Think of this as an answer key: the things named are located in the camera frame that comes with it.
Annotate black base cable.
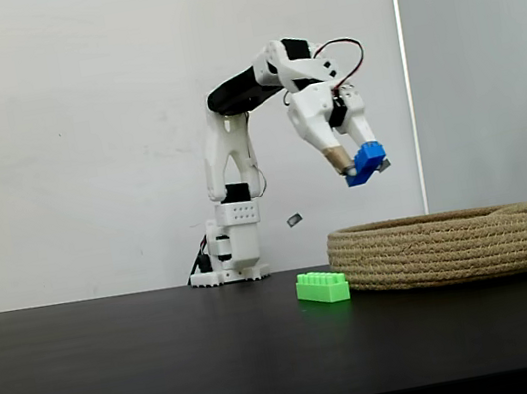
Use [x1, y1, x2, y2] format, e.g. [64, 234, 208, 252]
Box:
[182, 235, 216, 286]

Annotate blue lego block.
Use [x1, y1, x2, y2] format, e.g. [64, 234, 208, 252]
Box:
[339, 138, 391, 189]

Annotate white vertical wall strip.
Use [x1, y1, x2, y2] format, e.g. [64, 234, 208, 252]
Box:
[390, 0, 437, 216]

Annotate woven rope basket tray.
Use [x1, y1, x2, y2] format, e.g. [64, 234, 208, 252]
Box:
[323, 197, 527, 305]

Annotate red black servo cable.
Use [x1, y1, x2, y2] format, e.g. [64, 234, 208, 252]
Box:
[310, 34, 372, 98]

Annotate green lego block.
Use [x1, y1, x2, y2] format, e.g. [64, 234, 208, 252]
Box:
[294, 266, 352, 309]

